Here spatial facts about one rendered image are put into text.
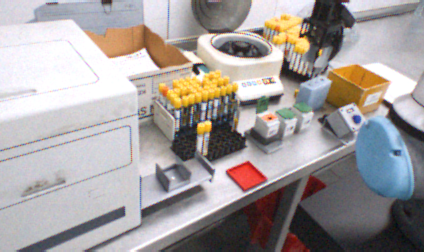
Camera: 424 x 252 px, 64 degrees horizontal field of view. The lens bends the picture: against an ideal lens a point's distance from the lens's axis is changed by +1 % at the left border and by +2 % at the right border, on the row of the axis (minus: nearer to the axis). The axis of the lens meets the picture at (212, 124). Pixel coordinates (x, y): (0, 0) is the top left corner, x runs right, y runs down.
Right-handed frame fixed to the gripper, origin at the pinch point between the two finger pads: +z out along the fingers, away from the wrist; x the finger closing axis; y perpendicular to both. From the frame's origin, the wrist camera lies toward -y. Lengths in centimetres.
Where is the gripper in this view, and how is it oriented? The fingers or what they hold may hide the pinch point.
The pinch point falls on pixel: (316, 68)
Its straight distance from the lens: 97.3
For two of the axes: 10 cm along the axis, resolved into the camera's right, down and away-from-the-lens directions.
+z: -1.1, 8.0, 5.8
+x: 6.6, 5.0, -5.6
